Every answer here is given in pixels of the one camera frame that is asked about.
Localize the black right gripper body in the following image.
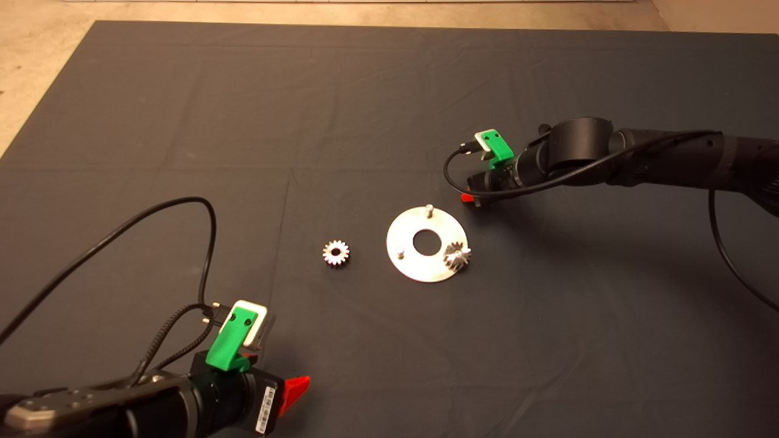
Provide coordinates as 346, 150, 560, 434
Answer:
467, 155, 525, 207

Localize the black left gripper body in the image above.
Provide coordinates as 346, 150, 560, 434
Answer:
189, 352, 285, 437

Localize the dark steel planetary gear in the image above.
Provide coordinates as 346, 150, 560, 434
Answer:
442, 242, 472, 272

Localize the round metal carrier plate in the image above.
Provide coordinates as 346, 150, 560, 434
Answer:
386, 206, 469, 283

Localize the shiny steel planetary gear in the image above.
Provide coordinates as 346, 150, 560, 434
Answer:
322, 240, 351, 268

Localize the dark grey table cloth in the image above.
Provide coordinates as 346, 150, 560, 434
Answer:
0, 21, 779, 438

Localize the left green camera mount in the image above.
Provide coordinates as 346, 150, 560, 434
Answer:
205, 307, 256, 373

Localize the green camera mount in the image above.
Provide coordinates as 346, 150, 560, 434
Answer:
487, 134, 515, 168
205, 307, 256, 373

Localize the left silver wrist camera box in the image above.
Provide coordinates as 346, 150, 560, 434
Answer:
232, 300, 276, 350

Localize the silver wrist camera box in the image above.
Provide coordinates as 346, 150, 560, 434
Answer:
232, 300, 276, 350
475, 130, 501, 160

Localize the right green camera mount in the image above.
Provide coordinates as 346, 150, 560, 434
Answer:
487, 134, 515, 168

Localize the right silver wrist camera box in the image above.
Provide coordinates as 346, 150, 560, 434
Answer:
475, 130, 501, 160

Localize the right camera black cable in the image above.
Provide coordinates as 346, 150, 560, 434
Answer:
443, 130, 779, 314

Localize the braided black cable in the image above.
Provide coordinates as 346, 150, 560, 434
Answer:
125, 303, 229, 390

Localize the thin smooth black cable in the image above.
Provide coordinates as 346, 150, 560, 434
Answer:
0, 197, 218, 344

